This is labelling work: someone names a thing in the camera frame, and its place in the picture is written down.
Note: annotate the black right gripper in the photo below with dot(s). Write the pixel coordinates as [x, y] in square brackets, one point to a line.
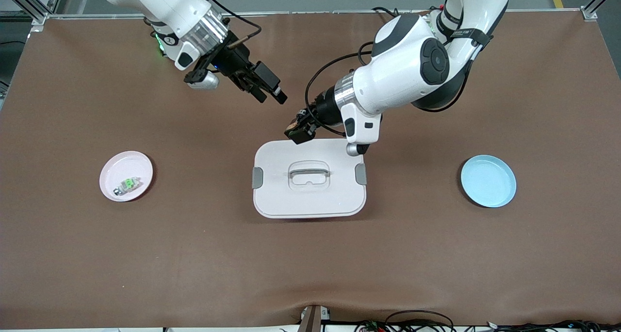
[235, 61]

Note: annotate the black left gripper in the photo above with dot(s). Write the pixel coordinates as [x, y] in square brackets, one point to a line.
[322, 107]

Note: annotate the orange and black switch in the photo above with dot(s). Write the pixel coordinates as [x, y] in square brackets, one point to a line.
[292, 126]

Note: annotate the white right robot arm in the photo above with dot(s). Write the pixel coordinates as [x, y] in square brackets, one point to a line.
[165, 2]

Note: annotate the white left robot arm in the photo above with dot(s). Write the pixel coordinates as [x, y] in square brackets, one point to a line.
[412, 70]

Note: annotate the grey box latch clip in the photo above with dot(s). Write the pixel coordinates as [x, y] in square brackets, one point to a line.
[257, 177]
[361, 174]

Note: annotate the white lidded storage box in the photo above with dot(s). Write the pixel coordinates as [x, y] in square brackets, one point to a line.
[310, 201]

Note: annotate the brown table mat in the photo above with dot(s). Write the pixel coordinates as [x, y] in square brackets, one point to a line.
[310, 264]

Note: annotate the pink round plate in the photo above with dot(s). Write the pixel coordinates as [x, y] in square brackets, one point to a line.
[126, 167]

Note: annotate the light blue round plate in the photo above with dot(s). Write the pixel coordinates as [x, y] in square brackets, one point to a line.
[489, 181]

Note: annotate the silver table edge rail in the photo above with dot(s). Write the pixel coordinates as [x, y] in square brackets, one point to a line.
[315, 12]

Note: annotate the green and clear switch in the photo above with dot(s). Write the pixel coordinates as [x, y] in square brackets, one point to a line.
[128, 184]

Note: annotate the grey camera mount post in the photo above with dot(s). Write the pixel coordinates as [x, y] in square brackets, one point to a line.
[313, 320]

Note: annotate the aluminium frame profile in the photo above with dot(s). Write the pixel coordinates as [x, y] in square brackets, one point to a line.
[39, 7]
[594, 7]

